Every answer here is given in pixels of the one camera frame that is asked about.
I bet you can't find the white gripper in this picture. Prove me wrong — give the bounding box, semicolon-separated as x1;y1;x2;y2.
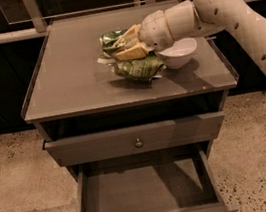
113;10;174;61

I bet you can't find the crushed green can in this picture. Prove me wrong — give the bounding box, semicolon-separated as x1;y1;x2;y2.
97;53;165;82
99;29;127;53

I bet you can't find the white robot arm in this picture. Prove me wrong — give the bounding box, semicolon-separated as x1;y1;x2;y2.
137;0;266;212

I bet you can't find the crushed green can on counter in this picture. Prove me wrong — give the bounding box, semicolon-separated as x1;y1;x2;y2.
99;29;127;53

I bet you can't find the grey drawer cabinet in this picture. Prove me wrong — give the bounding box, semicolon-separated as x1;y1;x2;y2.
5;0;262;212

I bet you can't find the grey top drawer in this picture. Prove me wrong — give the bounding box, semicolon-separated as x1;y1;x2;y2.
44;111;224;167

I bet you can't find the brass top drawer knob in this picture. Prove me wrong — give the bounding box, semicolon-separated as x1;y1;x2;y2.
135;139;143;148

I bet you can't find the grey open middle drawer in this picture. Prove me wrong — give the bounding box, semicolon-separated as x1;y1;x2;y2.
77;144;238;212

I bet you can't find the white ceramic bowl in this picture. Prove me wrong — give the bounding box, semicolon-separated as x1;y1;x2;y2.
157;38;197;69

